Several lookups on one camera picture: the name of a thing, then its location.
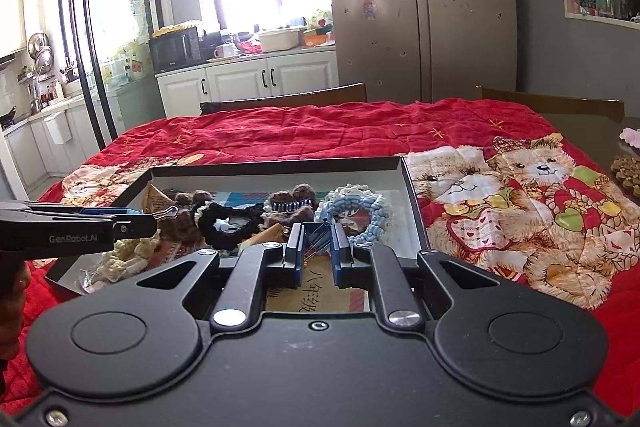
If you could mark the colourful printed paper sheet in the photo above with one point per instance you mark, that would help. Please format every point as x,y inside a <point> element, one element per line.
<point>316,292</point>

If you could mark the blue crochet scrunchie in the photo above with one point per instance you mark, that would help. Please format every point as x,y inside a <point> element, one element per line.
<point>366,213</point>

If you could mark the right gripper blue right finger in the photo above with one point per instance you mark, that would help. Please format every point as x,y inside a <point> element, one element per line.
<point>375,268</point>

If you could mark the black shallow cardboard box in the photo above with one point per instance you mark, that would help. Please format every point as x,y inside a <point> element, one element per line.
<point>243,185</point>

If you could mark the cream crochet scrunchie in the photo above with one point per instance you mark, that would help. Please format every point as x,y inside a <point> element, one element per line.
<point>128,257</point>

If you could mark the dark wooden chair back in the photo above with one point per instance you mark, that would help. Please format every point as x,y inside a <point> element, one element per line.
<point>355,92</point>

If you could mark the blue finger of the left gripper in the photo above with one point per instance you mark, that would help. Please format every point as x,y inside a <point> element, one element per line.
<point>133,226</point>
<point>89,211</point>

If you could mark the blue binder clip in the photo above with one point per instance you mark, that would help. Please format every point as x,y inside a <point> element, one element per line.
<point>317,239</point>

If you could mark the black white-trim scrunchie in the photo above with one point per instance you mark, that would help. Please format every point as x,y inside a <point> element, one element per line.
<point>225,228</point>

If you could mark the brown paper pyramid packet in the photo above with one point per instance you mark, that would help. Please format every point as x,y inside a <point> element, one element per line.
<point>274,234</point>
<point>153,200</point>

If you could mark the red quilted bedspread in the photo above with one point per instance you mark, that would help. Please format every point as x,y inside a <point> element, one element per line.
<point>377,129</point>

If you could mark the brown knit hair claw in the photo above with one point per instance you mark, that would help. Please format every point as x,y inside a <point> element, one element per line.
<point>177,224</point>
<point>289,207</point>

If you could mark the white kitchen cabinet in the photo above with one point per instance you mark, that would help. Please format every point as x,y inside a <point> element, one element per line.
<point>256,76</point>

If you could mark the brown wooden chair right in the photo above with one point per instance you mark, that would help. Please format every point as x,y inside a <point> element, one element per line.
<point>550,104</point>

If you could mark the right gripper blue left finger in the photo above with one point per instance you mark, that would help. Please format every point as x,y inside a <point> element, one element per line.
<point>257,268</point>

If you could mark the beige plastic basin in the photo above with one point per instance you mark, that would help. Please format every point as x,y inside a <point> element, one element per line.
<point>283,39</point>

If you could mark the wooden bead mat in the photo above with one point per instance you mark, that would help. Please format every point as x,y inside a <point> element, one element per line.
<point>626,171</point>

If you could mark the white mug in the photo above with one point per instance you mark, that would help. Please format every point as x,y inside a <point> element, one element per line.
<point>225,50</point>

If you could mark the person's left hand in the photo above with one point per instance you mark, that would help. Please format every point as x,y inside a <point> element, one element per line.
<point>15,279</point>

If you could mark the black microwave oven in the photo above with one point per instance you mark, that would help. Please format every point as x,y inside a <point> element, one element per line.
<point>177,49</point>

